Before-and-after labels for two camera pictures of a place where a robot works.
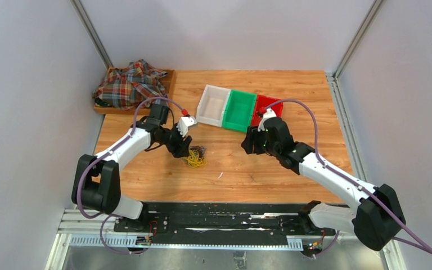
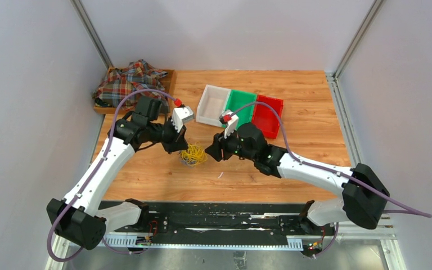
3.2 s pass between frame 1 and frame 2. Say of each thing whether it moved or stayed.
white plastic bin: stayed
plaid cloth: stayed
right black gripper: moved
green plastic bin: stayed
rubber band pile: moved
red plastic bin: stayed
